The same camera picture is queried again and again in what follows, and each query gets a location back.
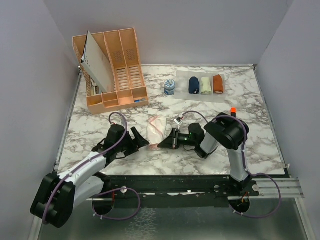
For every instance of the navy blue underwear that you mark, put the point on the navy blue underwear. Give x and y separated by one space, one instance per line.
194 85

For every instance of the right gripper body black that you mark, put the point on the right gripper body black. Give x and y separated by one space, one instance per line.
184 139

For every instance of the orange desk file organizer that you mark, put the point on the orange desk file organizer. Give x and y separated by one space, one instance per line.
122 51

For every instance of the rolled orange cloth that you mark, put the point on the rolled orange cloth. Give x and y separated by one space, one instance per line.
218 84

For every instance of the white pink underwear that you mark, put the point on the white pink underwear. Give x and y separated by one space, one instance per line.
155 131

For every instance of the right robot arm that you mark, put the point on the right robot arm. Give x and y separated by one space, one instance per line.
225 130

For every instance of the aluminium rail frame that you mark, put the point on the aluminium rail frame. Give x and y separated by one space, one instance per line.
279 187

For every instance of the small blue white jar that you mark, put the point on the small blue white jar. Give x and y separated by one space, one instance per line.
169 86

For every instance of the white perforated board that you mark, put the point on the white perforated board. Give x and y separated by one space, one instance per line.
96 64

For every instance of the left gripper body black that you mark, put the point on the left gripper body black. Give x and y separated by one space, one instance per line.
128 144

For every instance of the clear plastic tray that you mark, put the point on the clear plastic tray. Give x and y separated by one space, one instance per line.
182 87

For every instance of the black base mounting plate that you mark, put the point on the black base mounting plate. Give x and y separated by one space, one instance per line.
175 191

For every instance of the orange capped marker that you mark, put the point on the orange capped marker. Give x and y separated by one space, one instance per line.
233 112

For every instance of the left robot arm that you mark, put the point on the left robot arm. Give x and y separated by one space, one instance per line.
59 194

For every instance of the rolled cream cloth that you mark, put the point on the rolled cream cloth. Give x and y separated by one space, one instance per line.
205 86

